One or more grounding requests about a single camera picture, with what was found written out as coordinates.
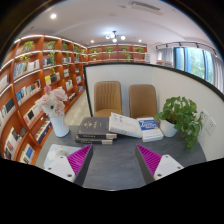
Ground orange wooden shelf unit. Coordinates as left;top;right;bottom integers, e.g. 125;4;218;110
0;34;149;165

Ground large glass window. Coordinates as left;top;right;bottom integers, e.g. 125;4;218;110
173;46;224;93

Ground tan upholstered chair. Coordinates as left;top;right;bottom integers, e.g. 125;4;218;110
93;80;123;118
128;84;158;120

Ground blue and white book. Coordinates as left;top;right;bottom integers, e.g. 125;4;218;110
136;116;165;143

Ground white wall outlet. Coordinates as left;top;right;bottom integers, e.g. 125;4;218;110
199;109;209;126
204;117;217;136

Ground white plant pot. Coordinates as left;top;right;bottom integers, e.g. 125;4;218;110
159;119;179;138

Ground thick white book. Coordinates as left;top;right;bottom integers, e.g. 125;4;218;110
108;112;144;139

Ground ceiling air vent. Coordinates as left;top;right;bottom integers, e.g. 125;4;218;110
128;0;164;16

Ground pink and white flowers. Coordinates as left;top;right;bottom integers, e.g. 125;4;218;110
34;85;69;118

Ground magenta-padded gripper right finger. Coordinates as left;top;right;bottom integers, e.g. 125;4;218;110
134;143;185;185

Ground green leafy plant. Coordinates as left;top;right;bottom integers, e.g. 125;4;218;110
153;95;204;151

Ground ceiling lamp with bulbs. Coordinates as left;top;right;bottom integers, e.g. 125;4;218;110
105;30;127;44

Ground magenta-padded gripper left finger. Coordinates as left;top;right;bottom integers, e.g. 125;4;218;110
44;143;95;187

